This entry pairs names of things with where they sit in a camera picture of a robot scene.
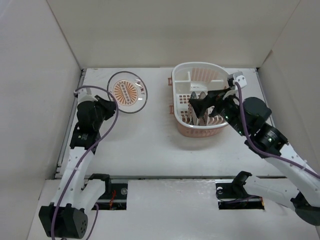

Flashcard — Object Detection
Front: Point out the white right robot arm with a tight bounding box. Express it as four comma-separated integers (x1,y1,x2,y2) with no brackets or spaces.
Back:
189,89,320,226

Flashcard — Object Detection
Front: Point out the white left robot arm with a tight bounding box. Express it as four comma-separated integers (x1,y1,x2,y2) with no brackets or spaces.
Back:
38,95,119,240

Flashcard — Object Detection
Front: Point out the green rimmed white plate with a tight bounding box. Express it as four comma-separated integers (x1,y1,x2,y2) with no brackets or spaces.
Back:
188,91,198,126

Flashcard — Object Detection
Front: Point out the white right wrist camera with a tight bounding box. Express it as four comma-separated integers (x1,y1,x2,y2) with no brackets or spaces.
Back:
227,71,247,89

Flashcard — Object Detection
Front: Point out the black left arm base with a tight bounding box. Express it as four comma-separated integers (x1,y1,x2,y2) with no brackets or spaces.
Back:
87,173,128,211

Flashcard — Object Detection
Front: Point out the red lettered white plate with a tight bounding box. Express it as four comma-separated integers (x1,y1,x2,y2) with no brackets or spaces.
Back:
198,91,209,126

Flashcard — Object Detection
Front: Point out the white pink dish rack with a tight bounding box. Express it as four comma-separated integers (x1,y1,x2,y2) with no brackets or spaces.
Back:
168,62,229,138

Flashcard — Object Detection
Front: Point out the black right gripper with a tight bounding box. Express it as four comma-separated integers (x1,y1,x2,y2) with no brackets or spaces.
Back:
187,87,247,136

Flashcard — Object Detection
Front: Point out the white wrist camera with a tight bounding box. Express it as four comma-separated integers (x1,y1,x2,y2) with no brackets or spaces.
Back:
74,88,97,104
227,71,247,89

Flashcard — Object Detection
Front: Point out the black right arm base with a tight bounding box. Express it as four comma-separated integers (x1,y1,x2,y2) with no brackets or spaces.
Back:
215,182,265,210

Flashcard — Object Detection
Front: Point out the orange sunburst white plate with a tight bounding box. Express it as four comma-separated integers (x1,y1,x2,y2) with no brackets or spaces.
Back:
106,70,148,114

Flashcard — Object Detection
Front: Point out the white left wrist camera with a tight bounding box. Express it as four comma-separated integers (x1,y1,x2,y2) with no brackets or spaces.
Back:
74,88,97,104

